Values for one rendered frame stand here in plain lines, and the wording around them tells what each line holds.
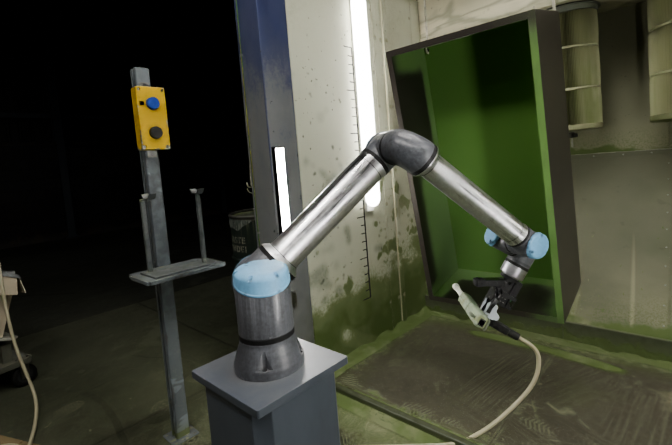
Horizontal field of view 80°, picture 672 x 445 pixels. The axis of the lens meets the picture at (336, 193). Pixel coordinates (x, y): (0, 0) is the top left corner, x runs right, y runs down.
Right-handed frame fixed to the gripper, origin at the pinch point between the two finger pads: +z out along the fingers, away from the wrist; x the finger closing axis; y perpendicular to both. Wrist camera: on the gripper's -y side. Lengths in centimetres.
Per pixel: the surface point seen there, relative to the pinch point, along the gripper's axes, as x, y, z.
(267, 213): 34, -100, 11
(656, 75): 67, 42, -145
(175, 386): 7, -96, 94
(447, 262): 59, -6, -7
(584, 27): 86, 3, -161
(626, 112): 106, 56, -137
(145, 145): -3, -151, 3
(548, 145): -7, -12, -69
